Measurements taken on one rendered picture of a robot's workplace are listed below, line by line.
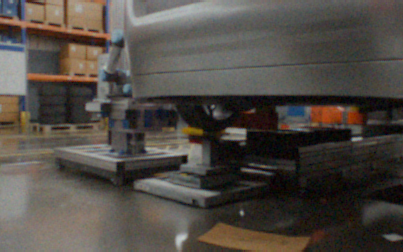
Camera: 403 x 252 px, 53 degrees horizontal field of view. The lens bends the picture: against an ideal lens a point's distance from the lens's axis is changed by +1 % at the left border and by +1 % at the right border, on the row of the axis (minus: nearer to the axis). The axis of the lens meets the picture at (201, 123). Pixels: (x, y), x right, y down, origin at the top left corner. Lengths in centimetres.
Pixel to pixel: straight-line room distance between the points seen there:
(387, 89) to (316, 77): 25
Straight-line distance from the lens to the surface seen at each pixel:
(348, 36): 152
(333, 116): 533
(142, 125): 388
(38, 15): 1323
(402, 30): 150
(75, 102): 1067
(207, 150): 336
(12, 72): 914
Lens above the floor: 75
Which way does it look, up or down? 3 degrees down
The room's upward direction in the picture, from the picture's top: 1 degrees clockwise
